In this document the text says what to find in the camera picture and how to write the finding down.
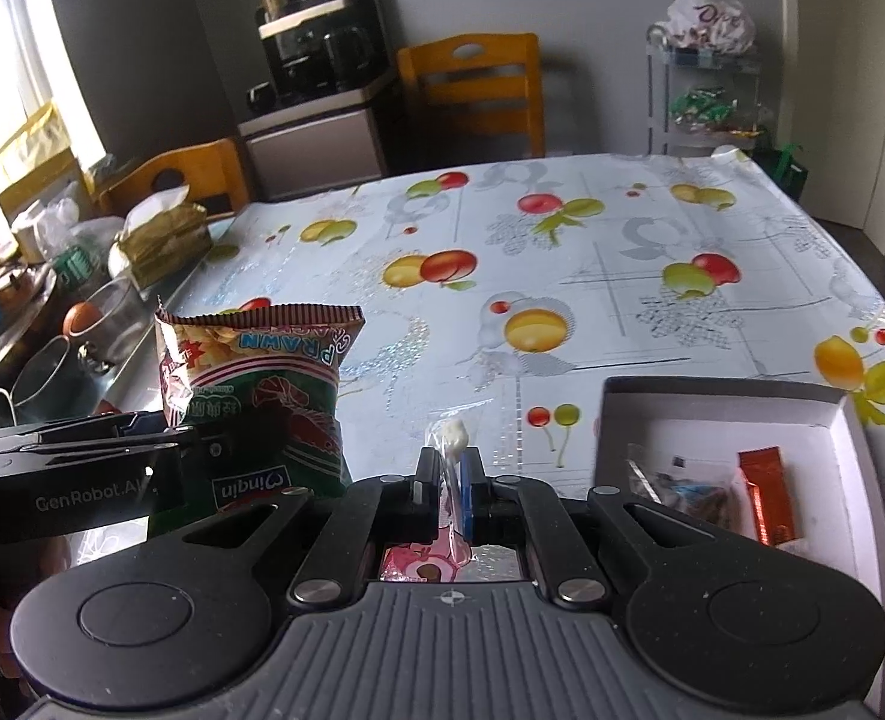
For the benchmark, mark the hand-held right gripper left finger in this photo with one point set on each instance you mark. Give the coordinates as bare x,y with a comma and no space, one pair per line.
429,487

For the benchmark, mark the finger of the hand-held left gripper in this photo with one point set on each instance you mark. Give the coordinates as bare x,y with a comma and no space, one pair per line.
127,422
206,450

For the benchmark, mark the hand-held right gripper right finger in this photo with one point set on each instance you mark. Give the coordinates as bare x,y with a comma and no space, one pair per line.
472,491

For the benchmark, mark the clear pink candy packet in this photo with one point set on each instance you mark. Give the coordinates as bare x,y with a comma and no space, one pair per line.
453,439

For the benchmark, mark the green snack bag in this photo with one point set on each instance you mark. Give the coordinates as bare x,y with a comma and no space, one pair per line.
262,390

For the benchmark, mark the clear packet with blue candy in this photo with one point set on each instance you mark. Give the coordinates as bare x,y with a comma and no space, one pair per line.
693,499

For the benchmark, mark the white cardboard box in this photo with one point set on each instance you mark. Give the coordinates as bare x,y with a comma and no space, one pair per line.
712,420

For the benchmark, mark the orange snack bar wrapper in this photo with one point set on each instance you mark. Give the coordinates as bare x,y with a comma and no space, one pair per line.
768,495

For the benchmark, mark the dark metal pot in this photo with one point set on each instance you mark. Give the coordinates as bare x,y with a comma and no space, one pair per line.
52,382

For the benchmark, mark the glass bowl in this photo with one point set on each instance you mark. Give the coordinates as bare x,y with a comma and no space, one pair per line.
123,322

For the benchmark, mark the orange fruit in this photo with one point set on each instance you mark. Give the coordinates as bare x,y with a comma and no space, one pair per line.
82,319

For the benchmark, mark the plastic bag with green print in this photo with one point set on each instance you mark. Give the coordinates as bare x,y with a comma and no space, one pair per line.
75,266

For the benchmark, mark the gold tissue pack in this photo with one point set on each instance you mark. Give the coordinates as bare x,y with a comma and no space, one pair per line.
165,240

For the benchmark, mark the fruit printed tablecloth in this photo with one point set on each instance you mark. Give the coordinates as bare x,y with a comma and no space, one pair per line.
607,330

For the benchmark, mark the wooden chair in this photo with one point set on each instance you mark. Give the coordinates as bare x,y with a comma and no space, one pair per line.
210,165
472,97

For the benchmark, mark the yellow paper bag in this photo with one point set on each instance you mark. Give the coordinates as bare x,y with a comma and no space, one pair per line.
37,165

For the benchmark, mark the grey cabinet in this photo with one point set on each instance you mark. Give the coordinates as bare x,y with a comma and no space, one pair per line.
315,142

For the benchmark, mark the window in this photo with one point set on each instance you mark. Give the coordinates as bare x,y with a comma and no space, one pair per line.
30,52

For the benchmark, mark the metal trolley rack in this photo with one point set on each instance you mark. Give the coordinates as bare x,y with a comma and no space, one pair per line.
656,90

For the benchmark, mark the pile of green wrapped candies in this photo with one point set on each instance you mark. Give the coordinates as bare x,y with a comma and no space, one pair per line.
701,105

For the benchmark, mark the white plastic bag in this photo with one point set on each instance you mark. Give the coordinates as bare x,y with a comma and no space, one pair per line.
712,15

